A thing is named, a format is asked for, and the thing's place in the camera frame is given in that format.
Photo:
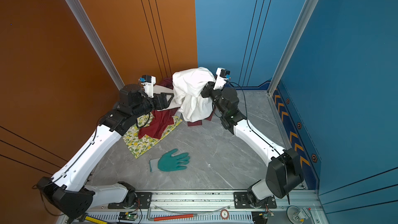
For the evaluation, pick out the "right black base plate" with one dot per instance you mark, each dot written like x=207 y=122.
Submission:
x=244 y=199

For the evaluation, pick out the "yellow tape measure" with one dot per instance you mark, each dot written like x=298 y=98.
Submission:
x=94 y=220

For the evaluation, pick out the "right small circuit board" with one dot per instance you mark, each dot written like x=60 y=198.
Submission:
x=267 y=215

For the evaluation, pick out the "red handled allen key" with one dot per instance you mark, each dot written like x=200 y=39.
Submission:
x=171 y=217

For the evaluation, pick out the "round metal disc part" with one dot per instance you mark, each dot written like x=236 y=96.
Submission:
x=298 y=215

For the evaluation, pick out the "left green circuit board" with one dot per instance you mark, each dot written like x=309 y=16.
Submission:
x=127 y=216

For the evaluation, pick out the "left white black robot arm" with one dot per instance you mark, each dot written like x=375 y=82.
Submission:
x=67 y=189

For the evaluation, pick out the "white cloth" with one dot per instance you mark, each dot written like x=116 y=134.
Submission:
x=187 y=86

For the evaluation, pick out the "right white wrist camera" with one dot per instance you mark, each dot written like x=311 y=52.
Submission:
x=223 y=76

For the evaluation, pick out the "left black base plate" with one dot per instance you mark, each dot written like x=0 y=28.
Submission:
x=141 y=200

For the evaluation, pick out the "red cloth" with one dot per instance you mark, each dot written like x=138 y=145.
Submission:
x=162 y=120

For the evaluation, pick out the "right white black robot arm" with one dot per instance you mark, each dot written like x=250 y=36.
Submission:
x=284 y=170

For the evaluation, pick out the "round red white sticker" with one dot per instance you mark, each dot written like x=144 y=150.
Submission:
x=224 y=214

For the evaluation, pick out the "lemon print cloth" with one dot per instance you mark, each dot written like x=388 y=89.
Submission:
x=139 y=146

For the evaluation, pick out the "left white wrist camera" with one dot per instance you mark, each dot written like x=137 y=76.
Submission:
x=148 y=83

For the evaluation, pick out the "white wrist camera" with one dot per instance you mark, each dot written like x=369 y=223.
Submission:
x=223 y=76
x=148 y=83

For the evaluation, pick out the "digital caliper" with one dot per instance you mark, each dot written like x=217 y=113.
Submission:
x=82 y=218

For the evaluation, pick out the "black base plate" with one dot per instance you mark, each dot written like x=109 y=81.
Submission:
x=141 y=200
x=244 y=199

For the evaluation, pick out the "green work glove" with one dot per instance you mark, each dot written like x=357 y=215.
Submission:
x=170 y=163

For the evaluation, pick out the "maroon shirt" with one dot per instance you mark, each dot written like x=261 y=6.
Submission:
x=168 y=83

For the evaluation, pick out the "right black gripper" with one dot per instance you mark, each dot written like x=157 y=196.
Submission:
x=209 y=90

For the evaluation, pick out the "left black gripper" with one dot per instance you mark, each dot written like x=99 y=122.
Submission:
x=165 y=103

